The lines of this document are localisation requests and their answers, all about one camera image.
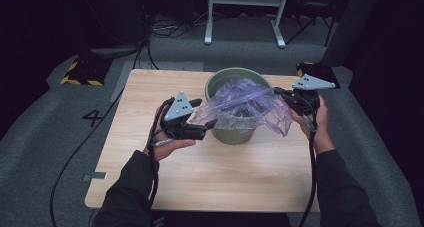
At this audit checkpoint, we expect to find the purple translucent plastic bag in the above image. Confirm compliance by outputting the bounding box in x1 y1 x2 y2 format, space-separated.
189 76 294 137

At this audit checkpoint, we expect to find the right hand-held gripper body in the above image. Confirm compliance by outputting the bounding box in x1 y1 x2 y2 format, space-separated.
287 74 336 117

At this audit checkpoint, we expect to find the hand-held gripper black cable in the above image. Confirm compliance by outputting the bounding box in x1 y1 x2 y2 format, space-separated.
146 97 176 208
297 114 319 227

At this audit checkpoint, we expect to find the grey tape strip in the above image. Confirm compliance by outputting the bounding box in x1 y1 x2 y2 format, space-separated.
82 171 109 182

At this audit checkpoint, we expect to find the person's right hand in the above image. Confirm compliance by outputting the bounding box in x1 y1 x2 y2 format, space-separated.
289 95 336 155

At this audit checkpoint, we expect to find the right hand-held gripper black cable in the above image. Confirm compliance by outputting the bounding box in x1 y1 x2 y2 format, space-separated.
297 114 319 227

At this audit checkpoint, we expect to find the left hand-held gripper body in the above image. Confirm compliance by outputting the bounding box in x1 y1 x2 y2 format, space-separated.
160 90 207 142

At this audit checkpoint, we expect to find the green round bin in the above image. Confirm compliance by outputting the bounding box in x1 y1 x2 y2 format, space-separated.
204 66 274 146

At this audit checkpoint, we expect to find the left hand-held gripper black cable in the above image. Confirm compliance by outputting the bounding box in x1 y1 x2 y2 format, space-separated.
146 97 176 208

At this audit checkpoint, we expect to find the bundle of floor cables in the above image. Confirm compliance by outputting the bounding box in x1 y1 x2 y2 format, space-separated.
149 10 209 40

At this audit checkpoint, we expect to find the dark folding stand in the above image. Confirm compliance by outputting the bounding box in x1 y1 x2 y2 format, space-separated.
285 0 338 47

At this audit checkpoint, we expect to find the long black floor cable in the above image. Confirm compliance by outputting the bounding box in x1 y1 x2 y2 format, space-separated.
49 88 125 227

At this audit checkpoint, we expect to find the person's left hand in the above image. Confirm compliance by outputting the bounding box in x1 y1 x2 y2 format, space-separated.
143 107 197 162

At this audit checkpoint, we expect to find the grey slanted pillar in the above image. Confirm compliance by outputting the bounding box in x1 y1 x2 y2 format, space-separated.
320 0 385 68

